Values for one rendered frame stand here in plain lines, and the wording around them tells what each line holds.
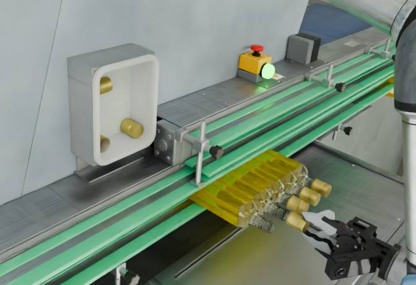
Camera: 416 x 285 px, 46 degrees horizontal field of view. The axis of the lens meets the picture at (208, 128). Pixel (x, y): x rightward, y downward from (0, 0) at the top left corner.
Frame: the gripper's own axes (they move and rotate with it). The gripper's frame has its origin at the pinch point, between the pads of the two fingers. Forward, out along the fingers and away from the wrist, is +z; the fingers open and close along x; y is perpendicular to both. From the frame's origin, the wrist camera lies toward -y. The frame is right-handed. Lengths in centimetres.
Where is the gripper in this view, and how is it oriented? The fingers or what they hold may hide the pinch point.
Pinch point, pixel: (303, 224)
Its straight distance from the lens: 114.8
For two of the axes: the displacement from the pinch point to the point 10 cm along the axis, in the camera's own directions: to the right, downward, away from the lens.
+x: 0.9, -8.9, -4.6
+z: -7.6, -3.6, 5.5
